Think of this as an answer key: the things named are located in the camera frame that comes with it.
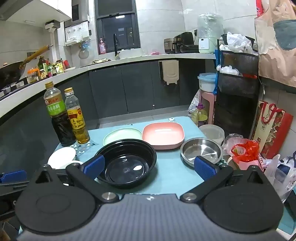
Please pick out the dark framed window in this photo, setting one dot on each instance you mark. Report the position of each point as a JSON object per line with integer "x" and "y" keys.
{"x": 118, "y": 30}

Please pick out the hanging clear round bag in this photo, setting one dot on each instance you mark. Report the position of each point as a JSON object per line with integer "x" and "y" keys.
{"x": 83, "y": 52}

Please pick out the wall socket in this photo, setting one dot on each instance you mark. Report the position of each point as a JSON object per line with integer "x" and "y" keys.
{"x": 196, "y": 33}

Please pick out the red paper gift bag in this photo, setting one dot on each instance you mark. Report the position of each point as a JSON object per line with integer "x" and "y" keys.
{"x": 272, "y": 132}

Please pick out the cooking oil bottle yellow label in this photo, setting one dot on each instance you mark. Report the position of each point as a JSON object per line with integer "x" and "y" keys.
{"x": 77, "y": 120}

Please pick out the range hood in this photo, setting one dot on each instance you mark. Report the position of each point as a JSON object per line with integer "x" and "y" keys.
{"x": 34, "y": 9}

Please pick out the black air fryer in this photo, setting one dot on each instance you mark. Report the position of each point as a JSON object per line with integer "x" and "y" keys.
{"x": 185, "y": 42}

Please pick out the large oil jug purple cap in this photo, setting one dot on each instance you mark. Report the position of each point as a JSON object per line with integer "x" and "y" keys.
{"x": 199, "y": 117}

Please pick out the stainless steel bowl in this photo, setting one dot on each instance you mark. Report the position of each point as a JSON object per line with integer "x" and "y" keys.
{"x": 201, "y": 149}

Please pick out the blue plastic utensil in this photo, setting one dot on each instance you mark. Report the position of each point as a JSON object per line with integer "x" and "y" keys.
{"x": 216, "y": 78}

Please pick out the hanging patterned apron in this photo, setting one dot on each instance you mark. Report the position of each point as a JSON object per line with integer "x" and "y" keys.
{"x": 275, "y": 60}

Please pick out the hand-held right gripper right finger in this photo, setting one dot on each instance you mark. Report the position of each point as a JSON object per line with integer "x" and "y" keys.
{"x": 204, "y": 168}

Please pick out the pink plastic stool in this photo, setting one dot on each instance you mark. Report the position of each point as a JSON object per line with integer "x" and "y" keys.
{"x": 209, "y": 104}

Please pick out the light blue tablecloth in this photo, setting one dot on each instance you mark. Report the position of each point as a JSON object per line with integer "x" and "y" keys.
{"x": 171, "y": 169}

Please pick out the light green round plate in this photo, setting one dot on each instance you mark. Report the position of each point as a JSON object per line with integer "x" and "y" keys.
{"x": 120, "y": 135}

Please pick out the white ceramic bowl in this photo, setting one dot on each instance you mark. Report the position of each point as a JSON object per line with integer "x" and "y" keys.
{"x": 61, "y": 157}

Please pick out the patterned plastic bag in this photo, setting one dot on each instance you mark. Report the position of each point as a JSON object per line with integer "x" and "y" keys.
{"x": 195, "y": 104}

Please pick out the white wall rack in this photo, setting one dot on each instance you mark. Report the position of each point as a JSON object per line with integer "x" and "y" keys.
{"x": 76, "y": 32}

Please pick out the black mesh storage rack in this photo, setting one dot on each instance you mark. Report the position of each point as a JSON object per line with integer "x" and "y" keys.
{"x": 235, "y": 104}

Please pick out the white plastic bag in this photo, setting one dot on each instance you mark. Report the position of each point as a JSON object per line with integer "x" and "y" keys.
{"x": 279, "y": 173}

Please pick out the red plastic bag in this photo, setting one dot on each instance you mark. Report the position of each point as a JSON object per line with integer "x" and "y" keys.
{"x": 247, "y": 150}

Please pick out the white container with blue lid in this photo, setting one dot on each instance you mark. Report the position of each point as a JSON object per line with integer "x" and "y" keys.
{"x": 207, "y": 82}

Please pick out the pink square plate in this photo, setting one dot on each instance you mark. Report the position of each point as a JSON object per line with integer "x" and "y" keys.
{"x": 164, "y": 135}

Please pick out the pink soap bottle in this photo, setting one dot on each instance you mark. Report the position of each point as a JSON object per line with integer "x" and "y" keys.
{"x": 102, "y": 47}

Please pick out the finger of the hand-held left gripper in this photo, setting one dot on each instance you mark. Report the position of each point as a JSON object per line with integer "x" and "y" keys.
{"x": 12, "y": 176}

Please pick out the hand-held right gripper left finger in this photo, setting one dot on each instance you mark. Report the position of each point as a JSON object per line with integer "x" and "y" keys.
{"x": 95, "y": 165}

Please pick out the translucent white plastic bowl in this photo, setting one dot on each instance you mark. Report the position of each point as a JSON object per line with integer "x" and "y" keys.
{"x": 212, "y": 134}

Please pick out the black kitchen faucet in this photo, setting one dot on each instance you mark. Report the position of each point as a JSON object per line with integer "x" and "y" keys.
{"x": 115, "y": 46}

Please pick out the dark vinegar bottle green label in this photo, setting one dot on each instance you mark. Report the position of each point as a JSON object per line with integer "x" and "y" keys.
{"x": 59, "y": 115}

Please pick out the white plastic bags on rack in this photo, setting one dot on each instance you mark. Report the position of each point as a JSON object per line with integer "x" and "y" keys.
{"x": 238, "y": 41}

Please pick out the black round plastic bowl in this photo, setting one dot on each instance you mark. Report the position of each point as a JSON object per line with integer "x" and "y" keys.
{"x": 129, "y": 162}

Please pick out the silver rice cooker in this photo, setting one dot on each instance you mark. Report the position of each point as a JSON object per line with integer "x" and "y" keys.
{"x": 169, "y": 45}

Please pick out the white kitchen counter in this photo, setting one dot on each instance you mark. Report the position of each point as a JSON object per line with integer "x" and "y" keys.
{"x": 69, "y": 74}

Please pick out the dark kitchen cabinets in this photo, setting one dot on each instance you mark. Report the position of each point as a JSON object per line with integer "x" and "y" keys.
{"x": 134, "y": 88}

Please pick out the group of condiment bottles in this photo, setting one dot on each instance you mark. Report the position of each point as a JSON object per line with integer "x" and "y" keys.
{"x": 49, "y": 68}

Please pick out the white appliance with clear cover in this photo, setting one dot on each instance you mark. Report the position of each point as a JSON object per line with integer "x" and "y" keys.
{"x": 210, "y": 34}

